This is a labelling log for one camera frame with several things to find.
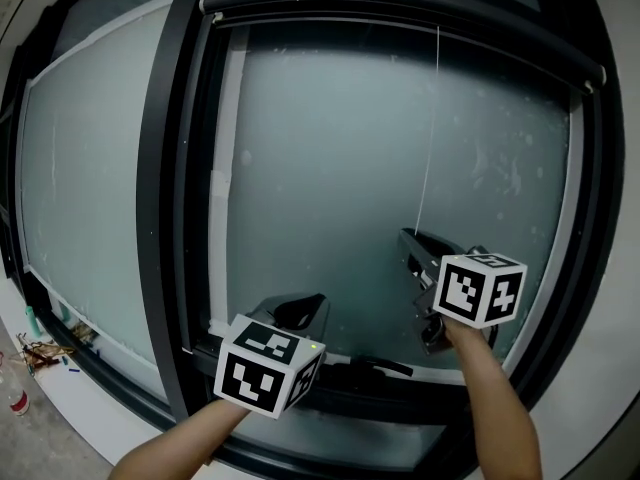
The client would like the clear bottle with red label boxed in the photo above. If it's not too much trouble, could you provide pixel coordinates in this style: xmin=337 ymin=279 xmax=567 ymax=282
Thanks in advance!
xmin=9 ymin=389 xmax=32 ymax=418

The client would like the large frosted glass pane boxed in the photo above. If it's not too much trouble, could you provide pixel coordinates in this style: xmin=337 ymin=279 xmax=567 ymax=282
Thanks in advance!
xmin=17 ymin=0 xmax=174 ymax=369

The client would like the white pull cord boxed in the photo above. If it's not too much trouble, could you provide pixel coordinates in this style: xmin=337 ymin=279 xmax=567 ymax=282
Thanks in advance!
xmin=412 ymin=25 xmax=442 ymax=235

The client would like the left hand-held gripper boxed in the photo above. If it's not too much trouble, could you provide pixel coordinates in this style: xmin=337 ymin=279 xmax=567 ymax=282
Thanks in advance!
xmin=213 ymin=292 xmax=331 ymax=421

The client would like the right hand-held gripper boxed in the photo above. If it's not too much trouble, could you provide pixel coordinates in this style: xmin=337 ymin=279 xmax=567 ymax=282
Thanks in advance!
xmin=398 ymin=227 xmax=529 ymax=358

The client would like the tangle of brown sticks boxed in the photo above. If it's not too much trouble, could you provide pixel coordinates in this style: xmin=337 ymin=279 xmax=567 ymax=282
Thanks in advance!
xmin=14 ymin=332 xmax=76 ymax=377

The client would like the teal plastic bottle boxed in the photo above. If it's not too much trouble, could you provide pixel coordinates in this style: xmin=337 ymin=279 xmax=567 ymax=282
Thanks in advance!
xmin=23 ymin=305 xmax=42 ymax=338

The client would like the small fixed glass pane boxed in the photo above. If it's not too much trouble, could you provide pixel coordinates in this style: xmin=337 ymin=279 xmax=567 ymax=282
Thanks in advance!
xmin=229 ymin=402 xmax=451 ymax=469

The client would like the frosted glass window sash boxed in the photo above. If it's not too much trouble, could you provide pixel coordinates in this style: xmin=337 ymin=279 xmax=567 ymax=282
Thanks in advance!
xmin=207 ymin=17 xmax=586 ymax=384

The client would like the person's right forearm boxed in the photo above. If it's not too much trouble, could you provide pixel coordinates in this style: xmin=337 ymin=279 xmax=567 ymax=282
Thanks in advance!
xmin=442 ymin=312 xmax=544 ymax=480

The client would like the black window handle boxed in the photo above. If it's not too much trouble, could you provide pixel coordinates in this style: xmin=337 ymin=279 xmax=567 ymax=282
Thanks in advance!
xmin=319 ymin=355 xmax=415 ymax=379

